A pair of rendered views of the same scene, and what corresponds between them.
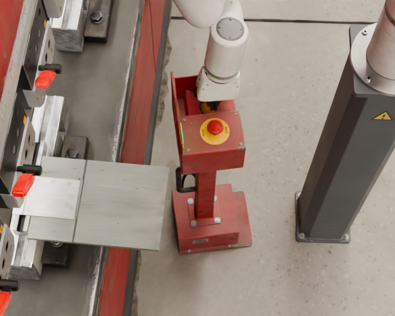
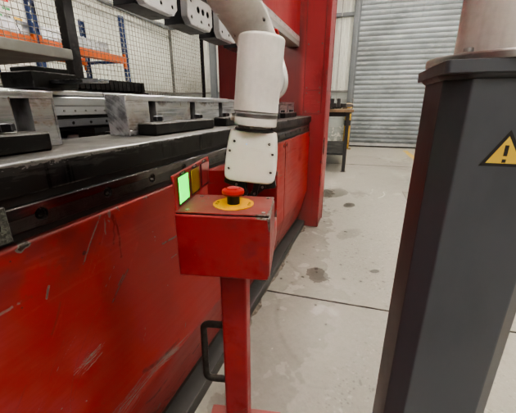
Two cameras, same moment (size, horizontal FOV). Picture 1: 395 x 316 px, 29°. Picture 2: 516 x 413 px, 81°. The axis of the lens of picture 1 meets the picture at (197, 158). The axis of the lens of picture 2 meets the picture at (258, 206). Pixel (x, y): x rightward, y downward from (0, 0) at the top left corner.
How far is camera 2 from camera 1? 1.56 m
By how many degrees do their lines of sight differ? 48
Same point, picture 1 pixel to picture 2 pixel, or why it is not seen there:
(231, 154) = (248, 231)
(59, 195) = not seen: outside the picture
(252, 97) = (319, 349)
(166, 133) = not seen: hidden behind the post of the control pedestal
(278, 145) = (341, 396)
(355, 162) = (452, 312)
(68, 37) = (117, 109)
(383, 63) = (493, 13)
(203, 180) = (230, 349)
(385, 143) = (510, 254)
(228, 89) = (260, 157)
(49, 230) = not seen: outside the picture
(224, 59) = (250, 65)
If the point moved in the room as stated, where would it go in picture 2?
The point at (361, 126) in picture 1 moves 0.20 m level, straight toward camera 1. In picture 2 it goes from (462, 191) to (427, 235)
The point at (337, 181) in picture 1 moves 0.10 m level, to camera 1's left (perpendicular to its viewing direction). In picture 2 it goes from (422, 372) to (362, 360)
